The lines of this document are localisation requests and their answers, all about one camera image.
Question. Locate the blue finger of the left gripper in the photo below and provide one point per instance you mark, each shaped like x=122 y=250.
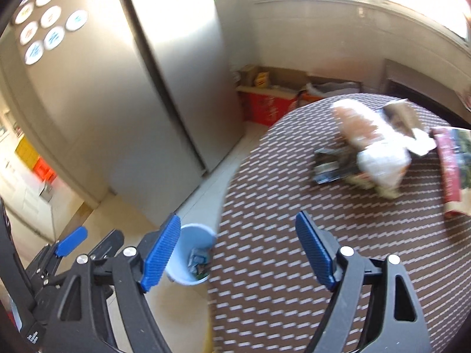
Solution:
x=68 y=244

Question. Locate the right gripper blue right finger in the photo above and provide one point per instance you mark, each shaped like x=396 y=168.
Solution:
x=320 y=248

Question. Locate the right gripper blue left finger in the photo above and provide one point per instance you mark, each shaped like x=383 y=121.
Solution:
x=155 y=250

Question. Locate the white plastic bag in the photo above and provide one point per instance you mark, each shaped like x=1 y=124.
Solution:
x=384 y=154

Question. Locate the newspaper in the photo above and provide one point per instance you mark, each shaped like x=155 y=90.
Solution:
x=401 y=115

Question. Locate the brown paper food bag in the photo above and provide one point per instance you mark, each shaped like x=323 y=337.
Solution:
x=453 y=149

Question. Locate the red checkered snack wrapper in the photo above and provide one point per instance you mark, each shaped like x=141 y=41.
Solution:
x=333 y=164

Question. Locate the light blue trash bucket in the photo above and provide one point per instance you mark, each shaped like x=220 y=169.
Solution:
x=190 y=262

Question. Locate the brown polka dot tablecloth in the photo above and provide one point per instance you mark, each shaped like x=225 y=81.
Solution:
x=264 y=295

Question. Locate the orange plastic stool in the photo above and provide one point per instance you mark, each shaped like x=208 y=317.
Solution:
x=44 y=171

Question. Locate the yellow plastic stool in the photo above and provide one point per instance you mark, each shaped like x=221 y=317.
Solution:
x=27 y=153

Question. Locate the red gift box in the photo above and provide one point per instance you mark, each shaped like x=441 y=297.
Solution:
x=266 y=106

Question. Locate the silver double-door refrigerator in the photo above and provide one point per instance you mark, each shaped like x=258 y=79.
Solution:
x=139 y=102

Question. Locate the brown cardboard box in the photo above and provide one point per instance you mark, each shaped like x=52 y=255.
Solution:
x=298 y=80

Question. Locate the dark wooden cabinet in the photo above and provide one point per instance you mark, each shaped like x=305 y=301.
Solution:
x=404 y=82

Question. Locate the round magnets on fridge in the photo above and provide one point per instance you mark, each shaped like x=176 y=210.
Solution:
x=41 y=25

